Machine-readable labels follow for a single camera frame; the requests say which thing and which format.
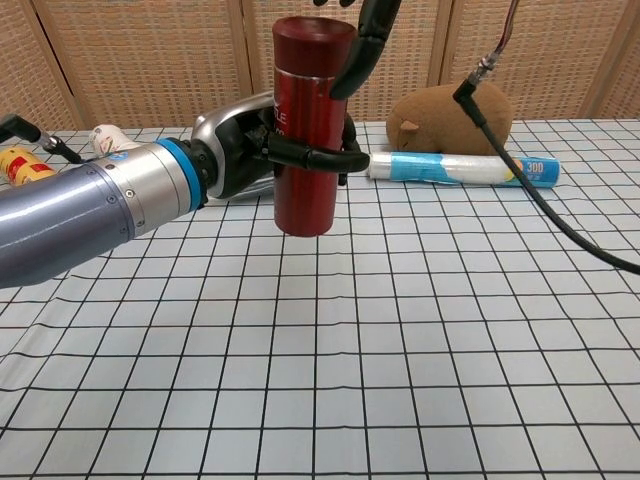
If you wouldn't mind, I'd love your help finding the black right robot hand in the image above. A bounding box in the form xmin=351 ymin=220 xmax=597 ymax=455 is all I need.
xmin=313 ymin=0 xmax=402 ymax=99

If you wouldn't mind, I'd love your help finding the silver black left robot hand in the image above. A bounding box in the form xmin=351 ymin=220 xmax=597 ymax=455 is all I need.
xmin=191 ymin=91 xmax=372 ymax=202

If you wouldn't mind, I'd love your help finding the red metal thermos bottle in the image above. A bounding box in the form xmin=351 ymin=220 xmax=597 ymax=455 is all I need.
xmin=271 ymin=15 xmax=358 ymax=237

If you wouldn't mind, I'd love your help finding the white black-grid tablecloth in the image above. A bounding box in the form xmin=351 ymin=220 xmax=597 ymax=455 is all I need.
xmin=0 ymin=118 xmax=640 ymax=480

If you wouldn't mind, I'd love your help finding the brown capybara plush toy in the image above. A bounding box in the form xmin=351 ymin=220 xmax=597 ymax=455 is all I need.
xmin=386 ymin=80 xmax=514 ymax=156

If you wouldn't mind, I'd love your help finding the woven bamboo folding screen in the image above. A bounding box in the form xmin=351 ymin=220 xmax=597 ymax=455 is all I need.
xmin=0 ymin=0 xmax=640 ymax=141

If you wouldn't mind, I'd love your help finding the blue plastic bag roll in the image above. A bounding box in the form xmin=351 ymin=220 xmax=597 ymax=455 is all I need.
xmin=368 ymin=151 xmax=561 ymax=189

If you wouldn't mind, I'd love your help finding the yellow plastic bottle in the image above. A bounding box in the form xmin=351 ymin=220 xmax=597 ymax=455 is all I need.
xmin=0 ymin=146 xmax=57 ymax=188

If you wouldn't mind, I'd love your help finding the black cable with metal connector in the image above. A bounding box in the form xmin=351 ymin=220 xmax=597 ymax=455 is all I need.
xmin=452 ymin=0 xmax=640 ymax=275
xmin=0 ymin=113 xmax=84 ymax=165

